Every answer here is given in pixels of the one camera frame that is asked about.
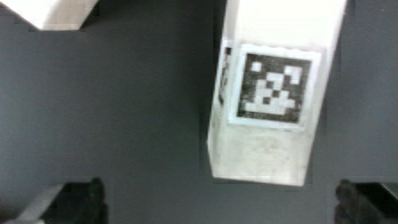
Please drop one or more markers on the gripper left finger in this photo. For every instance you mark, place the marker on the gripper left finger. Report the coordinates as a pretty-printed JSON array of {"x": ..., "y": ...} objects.
[{"x": 69, "y": 204}]

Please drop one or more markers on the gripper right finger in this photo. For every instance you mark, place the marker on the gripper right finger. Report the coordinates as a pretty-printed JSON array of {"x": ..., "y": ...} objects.
[{"x": 366, "y": 203}]

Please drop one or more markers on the white leg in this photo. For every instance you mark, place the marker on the white leg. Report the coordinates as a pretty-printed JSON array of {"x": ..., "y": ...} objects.
[{"x": 277, "y": 46}]

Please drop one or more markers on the white square tabletop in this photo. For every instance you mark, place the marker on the white square tabletop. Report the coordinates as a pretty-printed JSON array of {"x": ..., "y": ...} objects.
[{"x": 53, "y": 15}]

